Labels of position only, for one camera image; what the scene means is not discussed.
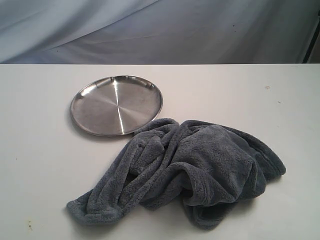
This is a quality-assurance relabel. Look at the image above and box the grey-blue fluffy towel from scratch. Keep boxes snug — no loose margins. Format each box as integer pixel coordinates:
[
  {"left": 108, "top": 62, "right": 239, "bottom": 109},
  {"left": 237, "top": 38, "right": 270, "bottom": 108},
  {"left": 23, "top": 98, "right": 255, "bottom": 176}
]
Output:
[{"left": 66, "top": 118, "right": 286, "bottom": 230}]

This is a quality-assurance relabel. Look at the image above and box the round stainless steel plate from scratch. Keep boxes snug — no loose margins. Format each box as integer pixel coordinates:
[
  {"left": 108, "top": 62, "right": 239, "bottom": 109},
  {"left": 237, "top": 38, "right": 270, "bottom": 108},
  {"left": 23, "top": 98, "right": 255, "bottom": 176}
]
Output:
[{"left": 69, "top": 75, "right": 163, "bottom": 137}]

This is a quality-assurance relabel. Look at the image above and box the white backdrop sheet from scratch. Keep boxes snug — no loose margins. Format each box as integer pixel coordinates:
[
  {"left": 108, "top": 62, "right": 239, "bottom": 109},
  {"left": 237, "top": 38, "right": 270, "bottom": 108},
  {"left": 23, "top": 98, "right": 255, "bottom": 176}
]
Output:
[{"left": 0, "top": 0, "right": 320, "bottom": 65}]

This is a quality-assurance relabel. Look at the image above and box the black backdrop stand pole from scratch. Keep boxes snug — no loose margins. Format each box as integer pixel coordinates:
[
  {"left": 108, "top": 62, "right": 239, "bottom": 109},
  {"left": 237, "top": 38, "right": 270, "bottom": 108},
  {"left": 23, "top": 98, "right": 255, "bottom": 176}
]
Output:
[{"left": 301, "top": 22, "right": 320, "bottom": 64}]

